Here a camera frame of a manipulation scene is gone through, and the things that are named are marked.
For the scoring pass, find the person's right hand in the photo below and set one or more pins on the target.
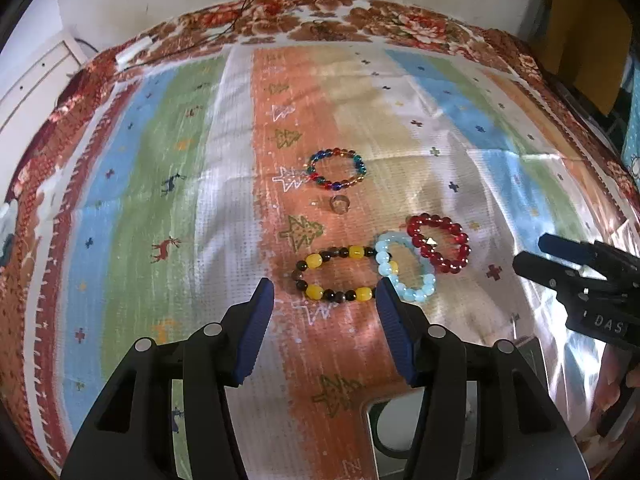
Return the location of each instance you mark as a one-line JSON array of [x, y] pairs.
[[611, 370]]

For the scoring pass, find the brown hanging garment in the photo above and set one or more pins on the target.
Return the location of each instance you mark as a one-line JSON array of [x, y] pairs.
[[580, 25]]

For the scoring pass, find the white crumpled cloth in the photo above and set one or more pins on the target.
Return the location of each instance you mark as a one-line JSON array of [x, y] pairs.
[[6, 230]]

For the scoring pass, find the blue dotted cartoon cloth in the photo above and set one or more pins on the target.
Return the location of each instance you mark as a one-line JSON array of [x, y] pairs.
[[632, 125]]

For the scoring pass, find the white wooden headboard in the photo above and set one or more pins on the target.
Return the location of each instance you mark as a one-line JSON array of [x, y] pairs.
[[30, 85]]

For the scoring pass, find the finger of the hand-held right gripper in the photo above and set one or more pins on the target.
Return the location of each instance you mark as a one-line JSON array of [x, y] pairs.
[[545, 272], [565, 250]]

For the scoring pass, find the striped printed mat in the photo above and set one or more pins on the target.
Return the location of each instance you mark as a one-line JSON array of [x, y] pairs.
[[175, 170]]

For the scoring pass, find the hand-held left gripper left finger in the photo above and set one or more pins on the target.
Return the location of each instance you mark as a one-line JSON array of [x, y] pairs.
[[255, 330]]

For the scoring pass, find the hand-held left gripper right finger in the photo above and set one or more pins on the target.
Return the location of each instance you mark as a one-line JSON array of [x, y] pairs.
[[395, 335]]

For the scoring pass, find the silver metal tin box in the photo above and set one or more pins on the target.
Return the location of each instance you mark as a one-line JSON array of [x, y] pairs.
[[372, 425]]

